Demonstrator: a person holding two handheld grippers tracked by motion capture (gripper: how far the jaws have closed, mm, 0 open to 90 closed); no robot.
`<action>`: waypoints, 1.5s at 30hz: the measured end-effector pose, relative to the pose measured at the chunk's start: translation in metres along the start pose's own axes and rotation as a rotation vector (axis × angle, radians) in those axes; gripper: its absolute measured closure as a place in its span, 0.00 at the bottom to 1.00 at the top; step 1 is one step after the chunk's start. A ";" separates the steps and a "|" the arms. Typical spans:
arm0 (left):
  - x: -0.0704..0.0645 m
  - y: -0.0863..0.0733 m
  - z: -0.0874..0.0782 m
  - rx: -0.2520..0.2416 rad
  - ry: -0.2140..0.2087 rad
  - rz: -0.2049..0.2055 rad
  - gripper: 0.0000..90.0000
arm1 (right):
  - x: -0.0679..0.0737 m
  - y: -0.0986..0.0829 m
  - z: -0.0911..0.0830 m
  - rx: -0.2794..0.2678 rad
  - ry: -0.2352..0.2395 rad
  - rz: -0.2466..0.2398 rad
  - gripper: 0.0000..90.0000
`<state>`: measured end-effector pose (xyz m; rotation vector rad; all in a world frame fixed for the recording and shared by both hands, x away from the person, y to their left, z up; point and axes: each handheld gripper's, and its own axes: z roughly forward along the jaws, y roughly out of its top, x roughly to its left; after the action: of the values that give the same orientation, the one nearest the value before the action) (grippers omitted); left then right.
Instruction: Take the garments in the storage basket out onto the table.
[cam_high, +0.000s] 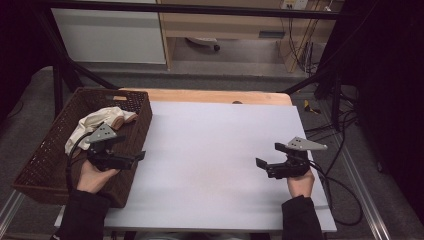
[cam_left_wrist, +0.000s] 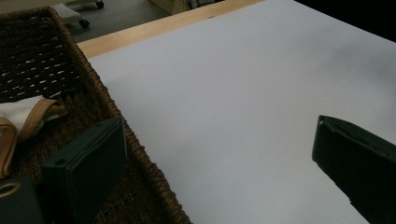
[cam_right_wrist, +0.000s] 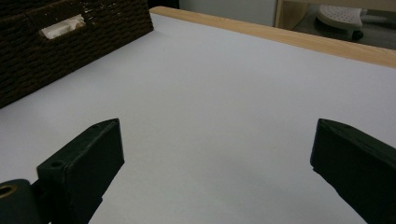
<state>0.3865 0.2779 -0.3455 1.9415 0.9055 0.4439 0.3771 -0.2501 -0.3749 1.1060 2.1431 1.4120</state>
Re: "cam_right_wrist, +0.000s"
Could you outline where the white perforated chair base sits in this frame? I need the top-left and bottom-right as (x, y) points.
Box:
(316, 4), (364, 32)

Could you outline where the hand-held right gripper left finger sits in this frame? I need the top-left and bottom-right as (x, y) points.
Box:
(35, 118), (125, 224)

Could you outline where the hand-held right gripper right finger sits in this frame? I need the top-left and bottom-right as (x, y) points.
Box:
(309, 118), (396, 224)

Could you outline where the white cloth basket liner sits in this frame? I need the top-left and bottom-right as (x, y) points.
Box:
(39, 13), (87, 40)

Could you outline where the dark brown woven basket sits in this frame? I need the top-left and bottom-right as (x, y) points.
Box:
(0, 0), (155, 109)

